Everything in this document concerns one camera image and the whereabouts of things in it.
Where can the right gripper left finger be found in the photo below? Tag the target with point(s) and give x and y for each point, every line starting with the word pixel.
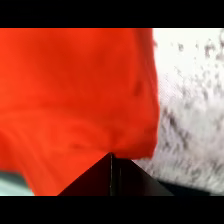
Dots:
pixel 95 181

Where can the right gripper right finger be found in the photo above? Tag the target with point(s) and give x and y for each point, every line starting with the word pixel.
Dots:
pixel 133 181

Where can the red T-shirt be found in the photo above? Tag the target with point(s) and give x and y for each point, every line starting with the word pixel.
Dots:
pixel 66 86

